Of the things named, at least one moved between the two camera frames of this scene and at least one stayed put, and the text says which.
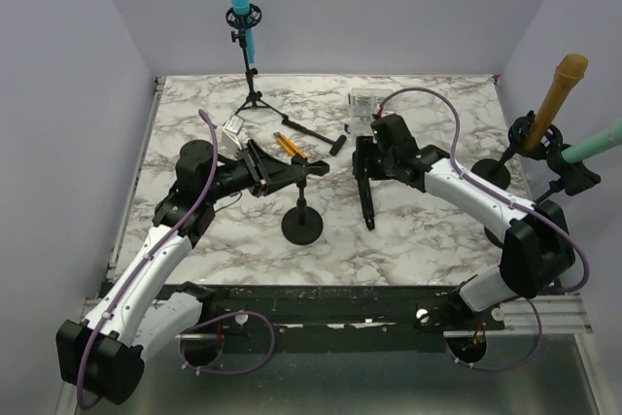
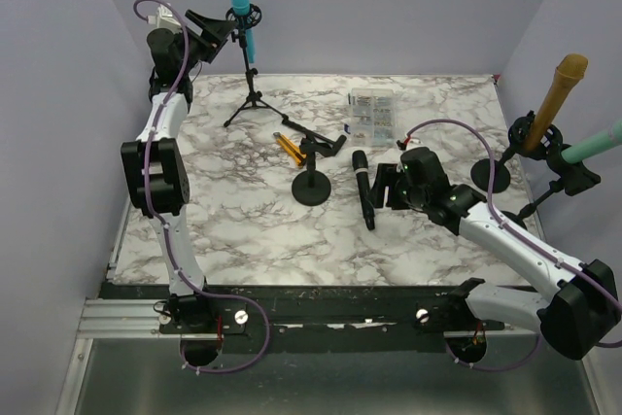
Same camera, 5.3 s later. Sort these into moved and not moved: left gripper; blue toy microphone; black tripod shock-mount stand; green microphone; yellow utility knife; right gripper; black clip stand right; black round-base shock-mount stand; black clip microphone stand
Moved: right gripper; left gripper; black clip microphone stand
Not moved: yellow utility knife; black round-base shock-mount stand; black clip stand right; blue toy microphone; black tripod shock-mount stand; green microphone
